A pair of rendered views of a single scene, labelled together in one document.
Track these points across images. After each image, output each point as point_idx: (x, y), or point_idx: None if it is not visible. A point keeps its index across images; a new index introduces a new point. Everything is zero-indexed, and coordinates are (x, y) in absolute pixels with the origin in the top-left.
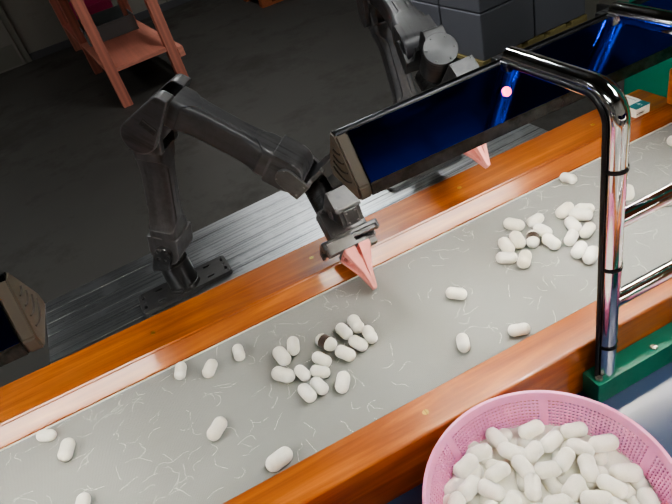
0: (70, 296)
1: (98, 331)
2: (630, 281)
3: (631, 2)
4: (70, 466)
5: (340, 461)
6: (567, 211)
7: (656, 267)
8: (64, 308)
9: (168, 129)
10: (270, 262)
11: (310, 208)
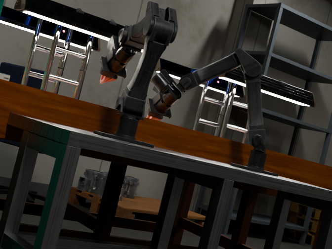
0: (330, 190)
1: (288, 179)
2: (71, 80)
3: (73, 8)
4: None
5: None
6: None
7: (63, 77)
8: (325, 188)
9: (244, 71)
10: (197, 131)
11: (198, 158)
